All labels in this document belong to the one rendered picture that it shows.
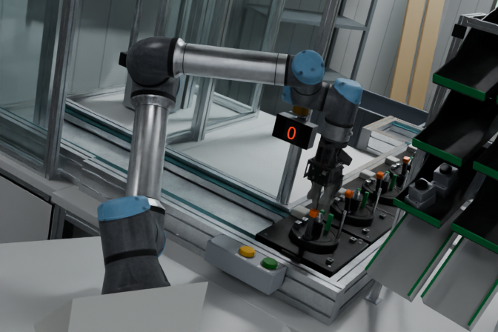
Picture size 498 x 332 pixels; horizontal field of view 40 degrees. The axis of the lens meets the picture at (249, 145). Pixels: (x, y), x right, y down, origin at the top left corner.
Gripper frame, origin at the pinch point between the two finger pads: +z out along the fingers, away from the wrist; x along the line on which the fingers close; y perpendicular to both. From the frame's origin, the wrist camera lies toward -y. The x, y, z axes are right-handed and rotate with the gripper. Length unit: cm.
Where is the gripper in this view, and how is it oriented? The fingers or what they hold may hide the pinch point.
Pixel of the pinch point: (319, 204)
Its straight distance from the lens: 187.9
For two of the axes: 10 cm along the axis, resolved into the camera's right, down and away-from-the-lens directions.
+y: -5.3, 1.9, -8.3
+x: 8.2, 3.6, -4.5
